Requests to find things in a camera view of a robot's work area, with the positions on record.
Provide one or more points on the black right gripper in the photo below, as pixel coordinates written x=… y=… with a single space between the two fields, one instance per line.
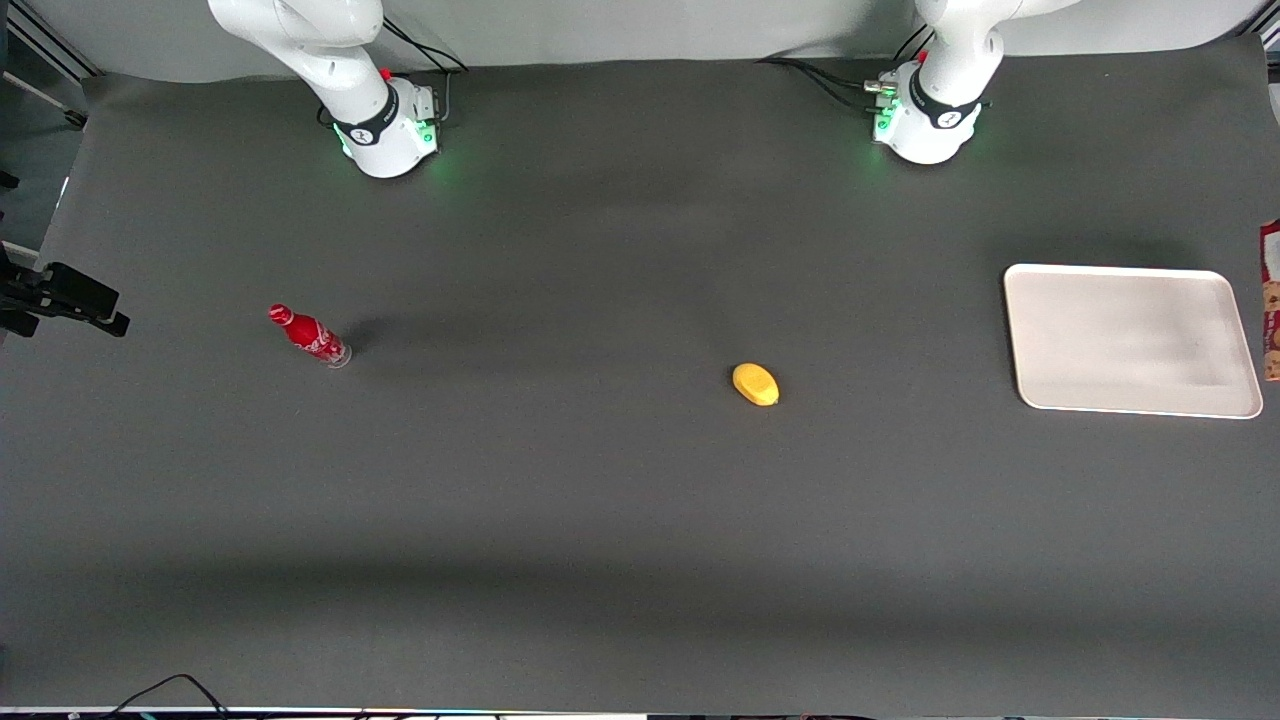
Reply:
x=62 y=291

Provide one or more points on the red cookie box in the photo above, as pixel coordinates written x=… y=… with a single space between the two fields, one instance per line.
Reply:
x=1272 y=300

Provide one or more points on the cream rectangular plastic tray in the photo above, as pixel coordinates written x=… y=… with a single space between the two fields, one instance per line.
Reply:
x=1130 y=340

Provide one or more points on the red soda bottle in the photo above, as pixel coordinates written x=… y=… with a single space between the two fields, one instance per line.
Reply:
x=308 y=335

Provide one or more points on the dark grey table mat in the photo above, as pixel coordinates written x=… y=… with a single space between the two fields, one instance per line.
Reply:
x=560 y=500

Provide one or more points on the yellow lemon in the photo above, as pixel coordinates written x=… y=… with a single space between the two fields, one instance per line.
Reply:
x=755 y=384

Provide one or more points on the aluminium frame rail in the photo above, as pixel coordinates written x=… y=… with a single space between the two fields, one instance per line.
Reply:
x=45 y=50

